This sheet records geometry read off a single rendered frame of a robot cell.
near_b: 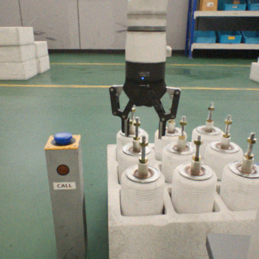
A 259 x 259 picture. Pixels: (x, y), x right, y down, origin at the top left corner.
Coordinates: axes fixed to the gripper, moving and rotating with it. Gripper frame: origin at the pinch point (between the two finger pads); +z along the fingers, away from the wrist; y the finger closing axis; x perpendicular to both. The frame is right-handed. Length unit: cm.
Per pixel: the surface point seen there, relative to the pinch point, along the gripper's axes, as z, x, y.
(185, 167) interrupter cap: 9.9, 4.0, 9.3
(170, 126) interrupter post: 7.9, 24.9, 5.1
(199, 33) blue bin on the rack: -8, 506, 46
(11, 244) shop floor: 35.2, -1.6, -35.0
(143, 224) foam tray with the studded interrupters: 17.4, -7.4, 1.5
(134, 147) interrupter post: 9.1, 10.5, -3.3
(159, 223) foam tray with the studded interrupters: 17.8, -6.2, 4.5
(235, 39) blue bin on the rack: 2, 463, 105
